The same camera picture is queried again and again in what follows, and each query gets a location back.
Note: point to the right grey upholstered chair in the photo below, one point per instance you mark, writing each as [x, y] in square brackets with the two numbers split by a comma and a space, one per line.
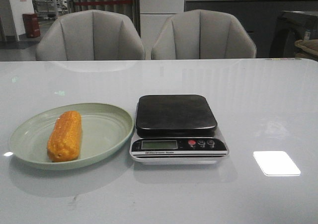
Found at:
[203, 34]

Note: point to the dark washing machine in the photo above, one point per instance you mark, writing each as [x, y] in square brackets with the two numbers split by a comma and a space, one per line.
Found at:
[290, 27]

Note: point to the electronic kitchen scale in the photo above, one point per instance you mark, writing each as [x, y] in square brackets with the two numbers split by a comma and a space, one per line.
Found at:
[176, 129]

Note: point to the white drawer cabinet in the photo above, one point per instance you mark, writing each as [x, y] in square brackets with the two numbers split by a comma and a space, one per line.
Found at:
[153, 14]

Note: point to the red trash bin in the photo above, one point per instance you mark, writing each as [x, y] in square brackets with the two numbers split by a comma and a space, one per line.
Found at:
[31, 25]

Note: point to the grey upholstered chair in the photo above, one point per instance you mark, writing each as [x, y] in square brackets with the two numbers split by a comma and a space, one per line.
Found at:
[203, 34]
[91, 35]

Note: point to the orange corn cob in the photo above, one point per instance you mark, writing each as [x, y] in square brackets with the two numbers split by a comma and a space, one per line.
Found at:
[64, 141]

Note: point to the light green plate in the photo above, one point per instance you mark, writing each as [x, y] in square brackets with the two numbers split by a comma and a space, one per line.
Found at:
[105, 129]

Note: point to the left grey upholstered chair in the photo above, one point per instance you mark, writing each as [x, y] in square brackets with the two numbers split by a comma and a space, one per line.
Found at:
[91, 35]

